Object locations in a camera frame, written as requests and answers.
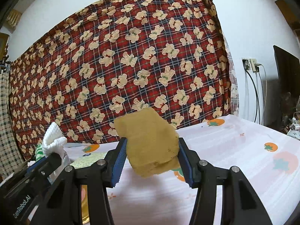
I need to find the tan sponge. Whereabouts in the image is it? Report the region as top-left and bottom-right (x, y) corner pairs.
(114, 107), (179, 178)

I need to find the green striped white cloth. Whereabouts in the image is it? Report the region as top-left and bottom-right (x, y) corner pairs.
(35, 144), (45, 161)

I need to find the orange round tin lid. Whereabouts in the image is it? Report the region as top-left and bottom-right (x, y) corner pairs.
(81, 185), (89, 224)

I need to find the white checkered cloth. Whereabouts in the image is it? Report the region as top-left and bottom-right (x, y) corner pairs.
(0, 72), (23, 179)

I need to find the yellow tissue pack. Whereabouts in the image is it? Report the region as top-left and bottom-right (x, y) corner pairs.
(70, 152), (107, 169)

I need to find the white fruit print sheet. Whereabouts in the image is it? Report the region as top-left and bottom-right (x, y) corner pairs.
(28, 114), (300, 225)

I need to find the red plaid bear blanket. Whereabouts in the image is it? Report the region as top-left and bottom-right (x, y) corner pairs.
(9, 0), (239, 159)

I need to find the black power cable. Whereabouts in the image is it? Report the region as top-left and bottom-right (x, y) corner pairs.
(244, 68), (261, 124)

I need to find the white power cable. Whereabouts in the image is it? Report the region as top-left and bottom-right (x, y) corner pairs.
(256, 63), (269, 125)

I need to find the wall power outlet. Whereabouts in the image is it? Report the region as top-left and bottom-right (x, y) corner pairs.
(242, 58), (259, 73)

